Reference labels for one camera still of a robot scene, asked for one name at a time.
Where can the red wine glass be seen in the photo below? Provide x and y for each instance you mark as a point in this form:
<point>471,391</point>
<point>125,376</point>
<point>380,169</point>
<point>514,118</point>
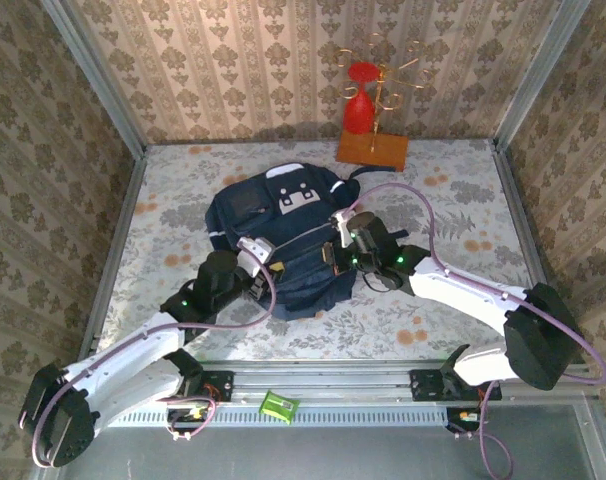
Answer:
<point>359,117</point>

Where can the navy blue backpack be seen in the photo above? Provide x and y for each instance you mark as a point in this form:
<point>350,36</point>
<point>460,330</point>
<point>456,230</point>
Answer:
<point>283,220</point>

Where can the wide aluminium mounting rail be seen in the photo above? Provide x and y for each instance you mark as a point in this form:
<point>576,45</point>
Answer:
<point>323,380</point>

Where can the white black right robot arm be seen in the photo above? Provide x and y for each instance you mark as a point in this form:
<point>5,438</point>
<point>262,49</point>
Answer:
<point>463,290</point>

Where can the aluminium frame bar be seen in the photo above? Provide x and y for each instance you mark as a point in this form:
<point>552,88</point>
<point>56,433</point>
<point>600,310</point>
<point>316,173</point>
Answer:
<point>523,225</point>
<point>99,80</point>
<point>534,80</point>
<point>116,250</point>

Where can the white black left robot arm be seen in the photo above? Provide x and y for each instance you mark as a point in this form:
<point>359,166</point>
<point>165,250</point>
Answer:
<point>128,350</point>

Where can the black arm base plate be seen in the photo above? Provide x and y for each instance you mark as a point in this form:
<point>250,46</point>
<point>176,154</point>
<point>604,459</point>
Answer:
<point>425,385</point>
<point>223,385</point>

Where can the green tissue packet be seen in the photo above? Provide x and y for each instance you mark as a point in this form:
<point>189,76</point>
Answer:
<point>278,406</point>

